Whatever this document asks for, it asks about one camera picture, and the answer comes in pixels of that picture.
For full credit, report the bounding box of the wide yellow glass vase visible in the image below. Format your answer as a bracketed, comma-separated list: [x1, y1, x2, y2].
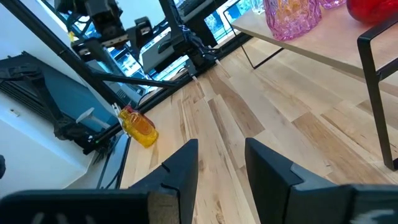
[118, 105, 160, 149]

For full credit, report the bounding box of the black aluminium table frame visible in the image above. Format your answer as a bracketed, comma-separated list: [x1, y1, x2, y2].
[0, 0, 252, 156]

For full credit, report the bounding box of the round red glass vase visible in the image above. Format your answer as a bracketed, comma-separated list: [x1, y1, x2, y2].
[346, 0, 398, 26]

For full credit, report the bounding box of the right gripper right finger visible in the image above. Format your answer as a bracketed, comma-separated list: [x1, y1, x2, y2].
[245, 138, 398, 224]

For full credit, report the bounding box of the wooden shelf with black frame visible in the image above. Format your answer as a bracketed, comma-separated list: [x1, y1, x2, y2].
[223, 0, 398, 171]

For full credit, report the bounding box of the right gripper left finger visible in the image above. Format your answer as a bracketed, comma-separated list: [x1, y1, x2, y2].
[0, 139, 199, 224]

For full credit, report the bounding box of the pink swirl glass vase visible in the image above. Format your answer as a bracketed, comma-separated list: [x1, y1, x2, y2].
[318, 0, 348, 9]

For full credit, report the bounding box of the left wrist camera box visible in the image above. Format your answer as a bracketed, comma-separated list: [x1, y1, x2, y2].
[133, 17, 155, 48]

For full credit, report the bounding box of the clear ribbed glass bottle vase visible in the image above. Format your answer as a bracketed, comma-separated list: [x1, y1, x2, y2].
[249, 0, 267, 16]

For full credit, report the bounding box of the pink ribbed flared vase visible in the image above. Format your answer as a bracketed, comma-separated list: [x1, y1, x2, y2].
[263, 0, 323, 42]

